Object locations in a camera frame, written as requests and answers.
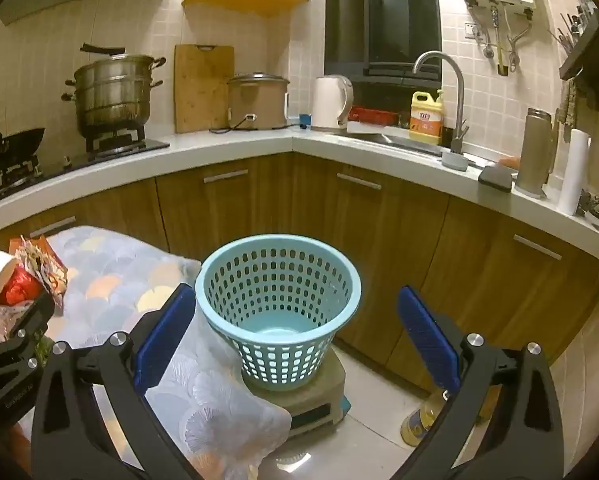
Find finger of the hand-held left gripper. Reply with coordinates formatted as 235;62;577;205
0;291;55;361

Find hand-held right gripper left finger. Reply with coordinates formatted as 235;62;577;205
30;282;202;480

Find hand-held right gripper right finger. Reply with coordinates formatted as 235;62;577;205
394;286;565;480

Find red plastic bag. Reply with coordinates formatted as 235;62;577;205
2;264;46;307

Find light blue plastic basket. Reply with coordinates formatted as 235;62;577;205
195;234;363;393

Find white dotted snack packet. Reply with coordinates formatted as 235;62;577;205
10;234;55;291

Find scallop-print tablecloth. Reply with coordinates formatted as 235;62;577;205
16;225;292;480

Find yellow oil bottle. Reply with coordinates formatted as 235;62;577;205
401;387;453;448

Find grey plastic stool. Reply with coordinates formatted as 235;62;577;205
242;347;353;432

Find black gas stove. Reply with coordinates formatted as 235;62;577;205
0;127;171;209

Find dark grey sponge block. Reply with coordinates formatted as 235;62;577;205
478;164;513;192

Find black wok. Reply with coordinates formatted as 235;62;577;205
0;121;46;172

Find wooden base cabinets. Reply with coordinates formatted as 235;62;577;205
0;152;599;396

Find steel sink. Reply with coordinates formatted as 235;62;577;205
348;126;445;157

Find steel thermos flask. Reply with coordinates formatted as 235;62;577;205
515;107;553;199

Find yellow dish soap bottle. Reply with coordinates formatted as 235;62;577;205
409;89;445;145

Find white paper towel roll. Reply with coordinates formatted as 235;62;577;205
558;128;591;217

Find steel kitchen faucet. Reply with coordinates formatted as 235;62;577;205
412;51;471;157

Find steel steamer pot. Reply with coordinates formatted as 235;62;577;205
62;42;166;139

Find steel rice cooker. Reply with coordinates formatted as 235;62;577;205
228;73;291;132

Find wooden cutting board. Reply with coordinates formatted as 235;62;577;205
174;44;235;134

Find white electric kettle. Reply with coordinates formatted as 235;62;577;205
311;75;354;132

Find dark window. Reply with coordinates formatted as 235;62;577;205
324;0;443;80

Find silver cabinet handle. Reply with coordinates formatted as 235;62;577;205
202;169;250;185
336;173;382;191
29;215;78;239
513;233;563;261

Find dark wall knife rack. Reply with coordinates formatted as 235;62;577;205
547;0;599;113

